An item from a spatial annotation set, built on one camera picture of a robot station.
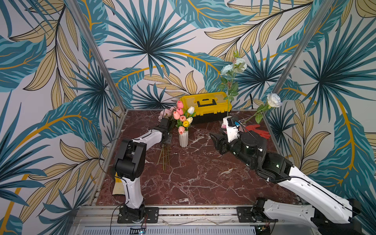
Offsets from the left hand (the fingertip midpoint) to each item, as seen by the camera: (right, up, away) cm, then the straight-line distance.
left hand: (164, 139), depth 98 cm
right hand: (+28, +7, -36) cm, 46 cm away
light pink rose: (+2, +18, +4) cm, 18 cm away
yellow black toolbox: (+30, +22, +2) cm, 37 cm away
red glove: (+64, +8, +11) cm, 65 cm away
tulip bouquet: (+14, +13, -25) cm, 31 cm away
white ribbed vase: (+13, +1, -8) cm, 15 cm away
